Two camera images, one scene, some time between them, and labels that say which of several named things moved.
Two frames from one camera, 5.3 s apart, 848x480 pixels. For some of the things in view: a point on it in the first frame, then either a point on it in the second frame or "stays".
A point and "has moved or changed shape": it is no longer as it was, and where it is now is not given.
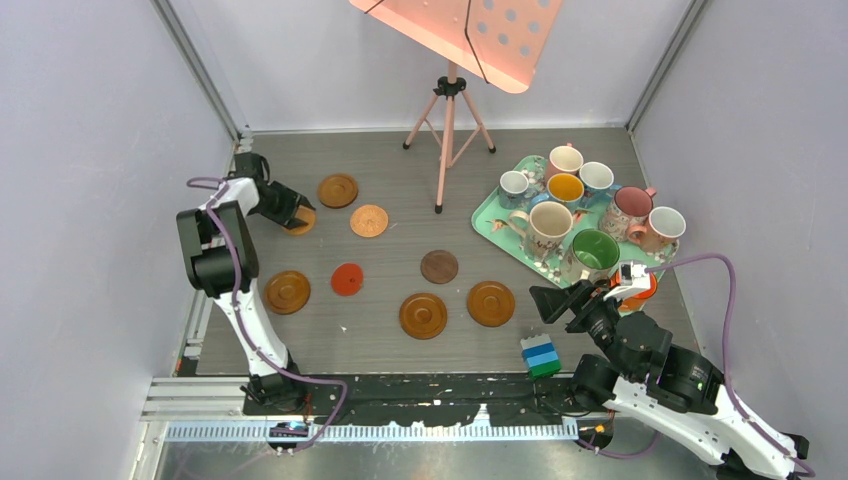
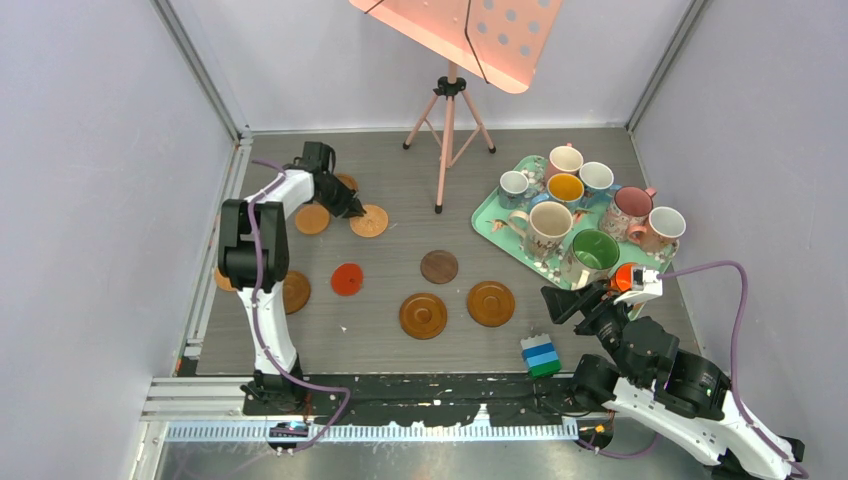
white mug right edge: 664,229 stays
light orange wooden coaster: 369,220 stays
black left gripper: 293,200 to 342,208
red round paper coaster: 347,279 stays
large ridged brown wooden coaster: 287,292 stays
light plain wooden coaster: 304,214 has moved or changed shape
